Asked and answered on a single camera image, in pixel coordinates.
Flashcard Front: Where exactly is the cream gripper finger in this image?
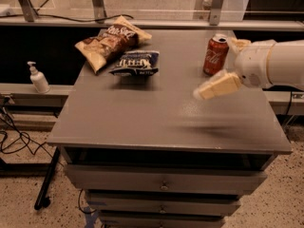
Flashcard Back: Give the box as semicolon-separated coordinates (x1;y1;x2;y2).
228;37;251;54
193;69;242;100

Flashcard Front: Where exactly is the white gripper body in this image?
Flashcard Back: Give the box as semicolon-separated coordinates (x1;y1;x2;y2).
235;40;276;88

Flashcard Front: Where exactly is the blue Kettle chip bag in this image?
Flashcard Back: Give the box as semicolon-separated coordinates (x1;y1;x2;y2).
110;50;160;76

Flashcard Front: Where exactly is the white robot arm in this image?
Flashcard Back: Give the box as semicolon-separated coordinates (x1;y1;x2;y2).
193;37;304;100

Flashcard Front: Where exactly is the brown Sea Salt chip bag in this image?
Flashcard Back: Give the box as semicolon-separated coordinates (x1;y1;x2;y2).
75;16;152;73

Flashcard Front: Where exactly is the red Coca-Cola can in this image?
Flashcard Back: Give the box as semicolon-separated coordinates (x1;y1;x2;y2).
203;33;229;76

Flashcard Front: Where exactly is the grey drawer cabinet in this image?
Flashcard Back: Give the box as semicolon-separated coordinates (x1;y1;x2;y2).
48;29;291;228

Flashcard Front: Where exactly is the white pump dispenser bottle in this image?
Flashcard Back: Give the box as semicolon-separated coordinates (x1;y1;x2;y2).
28;61;50;93

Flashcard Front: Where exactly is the black stand leg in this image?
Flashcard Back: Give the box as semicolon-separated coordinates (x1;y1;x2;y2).
34;148;60;211

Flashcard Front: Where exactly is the metal railing frame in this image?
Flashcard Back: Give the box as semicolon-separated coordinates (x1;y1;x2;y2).
0;0;304;32

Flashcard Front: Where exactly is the black cable on ledge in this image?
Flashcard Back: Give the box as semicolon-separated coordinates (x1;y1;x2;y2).
0;12;136;23

